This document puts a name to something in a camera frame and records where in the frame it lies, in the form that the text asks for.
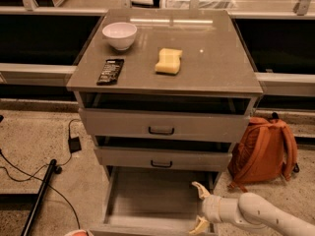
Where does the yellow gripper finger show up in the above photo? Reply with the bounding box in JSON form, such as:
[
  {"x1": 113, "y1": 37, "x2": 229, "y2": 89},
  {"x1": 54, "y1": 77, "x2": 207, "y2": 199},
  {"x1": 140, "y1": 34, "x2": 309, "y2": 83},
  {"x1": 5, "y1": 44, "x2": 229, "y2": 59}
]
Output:
[
  {"x1": 189, "y1": 216, "x2": 210, "y2": 235},
  {"x1": 192, "y1": 181, "x2": 211, "y2": 200}
]

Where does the grey bottom drawer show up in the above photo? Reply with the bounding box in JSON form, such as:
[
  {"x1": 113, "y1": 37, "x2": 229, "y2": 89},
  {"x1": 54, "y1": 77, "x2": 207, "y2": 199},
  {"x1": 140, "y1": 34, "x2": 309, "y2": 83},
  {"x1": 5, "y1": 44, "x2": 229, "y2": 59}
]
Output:
[{"x1": 91, "y1": 167, "x2": 213, "y2": 236}]

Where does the grey top drawer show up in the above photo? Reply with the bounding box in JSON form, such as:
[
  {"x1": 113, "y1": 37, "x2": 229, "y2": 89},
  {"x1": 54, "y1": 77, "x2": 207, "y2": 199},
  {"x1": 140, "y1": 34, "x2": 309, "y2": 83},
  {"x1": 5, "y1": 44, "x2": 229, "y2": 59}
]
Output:
[{"x1": 79, "y1": 93, "x2": 250, "y2": 143}]

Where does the black pole on floor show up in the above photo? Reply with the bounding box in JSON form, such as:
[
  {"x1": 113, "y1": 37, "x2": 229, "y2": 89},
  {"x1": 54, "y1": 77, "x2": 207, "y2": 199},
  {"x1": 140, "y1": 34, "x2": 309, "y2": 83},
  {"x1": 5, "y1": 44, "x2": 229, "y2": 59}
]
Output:
[{"x1": 21, "y1": 159, "x2": 57, "y2": 236}]

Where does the orange object at bottom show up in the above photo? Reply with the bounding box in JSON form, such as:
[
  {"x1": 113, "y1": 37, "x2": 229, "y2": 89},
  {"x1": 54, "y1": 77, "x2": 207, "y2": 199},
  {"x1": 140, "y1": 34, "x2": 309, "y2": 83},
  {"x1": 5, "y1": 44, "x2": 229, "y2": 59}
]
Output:
[{"x1": 64, "y1": 229, "x2": 89, "y2": 236}]

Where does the orange backpack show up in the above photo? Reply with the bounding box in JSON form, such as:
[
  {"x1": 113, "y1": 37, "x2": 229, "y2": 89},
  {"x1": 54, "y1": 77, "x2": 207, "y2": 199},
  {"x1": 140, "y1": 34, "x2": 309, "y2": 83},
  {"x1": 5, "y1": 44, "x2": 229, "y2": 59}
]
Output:
[{"x1": 227, "y1": 112, "x2": 299, "y2": 192}]

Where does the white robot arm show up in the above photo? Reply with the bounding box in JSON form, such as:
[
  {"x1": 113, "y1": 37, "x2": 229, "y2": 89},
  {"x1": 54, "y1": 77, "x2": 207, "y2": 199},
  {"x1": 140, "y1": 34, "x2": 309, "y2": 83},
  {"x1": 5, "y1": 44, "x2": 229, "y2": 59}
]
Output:
[{"x1": 189, "y1": 181, "x2": 315, "y2": 236}]

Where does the white bowl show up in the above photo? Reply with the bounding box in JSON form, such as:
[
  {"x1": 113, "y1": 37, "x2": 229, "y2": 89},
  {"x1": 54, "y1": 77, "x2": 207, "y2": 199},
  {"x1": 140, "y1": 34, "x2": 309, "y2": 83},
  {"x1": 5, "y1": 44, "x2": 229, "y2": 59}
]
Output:
[{"x1": 102, "y1": 22, "x2": 138, "y2": 50}]

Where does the grey middle drawer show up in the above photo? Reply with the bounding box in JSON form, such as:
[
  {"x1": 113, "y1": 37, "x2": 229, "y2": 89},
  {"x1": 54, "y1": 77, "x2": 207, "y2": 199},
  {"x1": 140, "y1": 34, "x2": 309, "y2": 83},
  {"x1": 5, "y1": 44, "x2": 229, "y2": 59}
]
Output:
[{"x1": 94, "y1": 137, "x2": 231, "y2": 172}]

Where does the black power adapter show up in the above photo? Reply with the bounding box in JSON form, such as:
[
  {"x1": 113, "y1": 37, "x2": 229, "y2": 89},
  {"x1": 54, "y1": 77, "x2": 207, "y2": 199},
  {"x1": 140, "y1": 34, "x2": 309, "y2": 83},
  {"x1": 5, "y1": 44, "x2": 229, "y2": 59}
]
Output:
[{"x1": 68, "y1": 137, "x2": 82, "y2": 153}]

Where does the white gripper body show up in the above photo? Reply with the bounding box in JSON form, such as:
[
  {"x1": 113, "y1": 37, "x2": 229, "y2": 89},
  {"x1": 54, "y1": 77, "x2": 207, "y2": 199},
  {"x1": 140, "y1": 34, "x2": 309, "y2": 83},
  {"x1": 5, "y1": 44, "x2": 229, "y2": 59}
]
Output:
[{"x1": 202, "y1": 195, "x2": 221, "y2": 223}]

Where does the grey drawer cabinet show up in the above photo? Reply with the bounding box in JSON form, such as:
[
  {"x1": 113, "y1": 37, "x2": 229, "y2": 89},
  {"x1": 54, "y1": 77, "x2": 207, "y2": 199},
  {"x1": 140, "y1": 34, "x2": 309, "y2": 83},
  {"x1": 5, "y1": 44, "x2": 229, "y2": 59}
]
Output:
[{"x1": 66, "y1": 8, "x2": 264, "y2": 195}]

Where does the grey drawer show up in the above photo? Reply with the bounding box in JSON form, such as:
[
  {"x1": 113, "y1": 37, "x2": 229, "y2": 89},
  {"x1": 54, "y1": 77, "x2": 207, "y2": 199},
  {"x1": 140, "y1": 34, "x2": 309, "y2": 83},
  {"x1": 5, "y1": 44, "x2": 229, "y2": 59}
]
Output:
[
  {"x1": 79, "y1": 93, "x2": 250, "y2": 143},
  {"x1": 94, "y1": 137, "x2": 231, "y2": 172},
  {"x1": 91, "y1": 167, "x2": 213, "y2": 236}
]

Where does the yellow sponge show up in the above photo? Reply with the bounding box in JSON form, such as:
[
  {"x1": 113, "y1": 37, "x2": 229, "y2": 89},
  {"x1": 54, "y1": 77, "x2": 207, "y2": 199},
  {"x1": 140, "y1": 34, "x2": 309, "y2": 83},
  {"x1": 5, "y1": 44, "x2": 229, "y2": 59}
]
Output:
[{"x1": 155, "y1": 48, "x2": 182, "y2": 75}]

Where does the black cable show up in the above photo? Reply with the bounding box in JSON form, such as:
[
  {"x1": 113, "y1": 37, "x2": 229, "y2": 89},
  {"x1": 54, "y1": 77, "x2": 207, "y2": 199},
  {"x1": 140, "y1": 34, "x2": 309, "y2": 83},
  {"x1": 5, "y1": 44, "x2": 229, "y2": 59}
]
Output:
[{"x1": 0, "y1": 118, "x2": 82, "y2": 230}]

